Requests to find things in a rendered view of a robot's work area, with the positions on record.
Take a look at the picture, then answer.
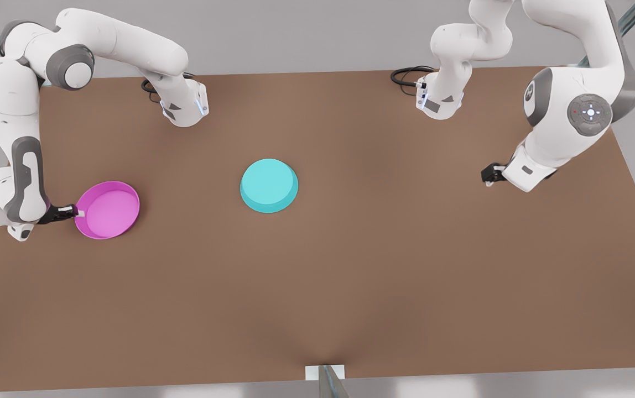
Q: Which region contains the pink plate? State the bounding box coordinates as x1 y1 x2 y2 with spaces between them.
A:
74 181 140 240

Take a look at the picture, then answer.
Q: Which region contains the blue plate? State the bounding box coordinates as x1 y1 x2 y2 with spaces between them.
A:
240 159 299 214

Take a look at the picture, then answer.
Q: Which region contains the black cable loop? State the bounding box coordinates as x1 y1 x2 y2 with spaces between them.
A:
141 72 195 103
391 66 437 97

